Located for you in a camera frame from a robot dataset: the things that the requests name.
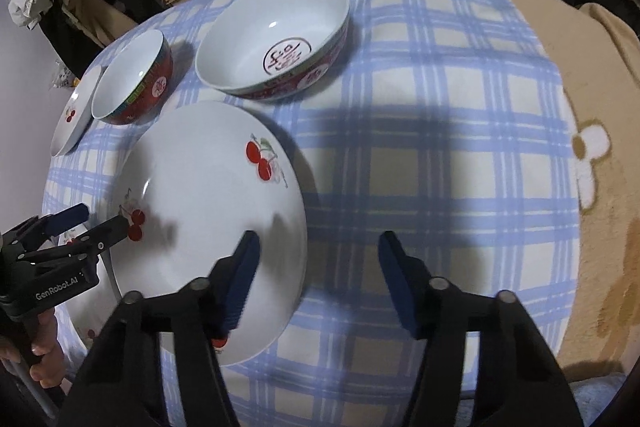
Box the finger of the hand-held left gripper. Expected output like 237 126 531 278
0 204 91 254
60 215 130 256

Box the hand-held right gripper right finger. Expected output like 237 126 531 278
378 231 586 427

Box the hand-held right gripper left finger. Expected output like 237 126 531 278
57 230 262 427

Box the large white cherry-print plate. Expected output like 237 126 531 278
100 101 308 367

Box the small white cherry-print plate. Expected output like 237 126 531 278
50 66 103 158

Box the small red patterned bowl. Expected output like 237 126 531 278
90 29 174 126

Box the large red patterned bowl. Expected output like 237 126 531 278
195 0 351 102

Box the person's left hand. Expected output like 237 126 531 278
29 309 67 391

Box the grey metal pole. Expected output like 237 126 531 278
0 354 57 420

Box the blue plaid blanket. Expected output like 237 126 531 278
42 0 583 427

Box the beige bear-print blanket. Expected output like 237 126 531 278
492 0 640 388

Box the tan bag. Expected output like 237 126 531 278
65 0 137 48

